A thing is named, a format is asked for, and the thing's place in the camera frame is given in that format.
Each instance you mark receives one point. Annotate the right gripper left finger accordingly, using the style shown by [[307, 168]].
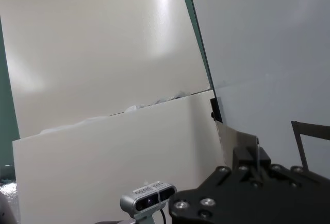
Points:
[[242, 159]]

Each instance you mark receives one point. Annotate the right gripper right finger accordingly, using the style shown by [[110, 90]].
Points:
[[265, 158]]

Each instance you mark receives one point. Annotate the small white board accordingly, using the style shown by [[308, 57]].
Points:
[[103, 162]]

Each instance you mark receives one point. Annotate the large white board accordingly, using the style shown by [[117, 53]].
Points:
[[103, 41]]

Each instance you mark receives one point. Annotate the shiny bubble wrap sheet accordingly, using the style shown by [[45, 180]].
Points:
[[7, 189]]

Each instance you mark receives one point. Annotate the black tape frame outline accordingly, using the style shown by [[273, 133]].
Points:
[[300, 141]]

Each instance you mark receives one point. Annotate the black table frame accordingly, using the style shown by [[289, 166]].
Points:
[[216, 110]]

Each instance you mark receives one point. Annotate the silver depth camera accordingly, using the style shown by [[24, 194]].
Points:
[[144, 200]]

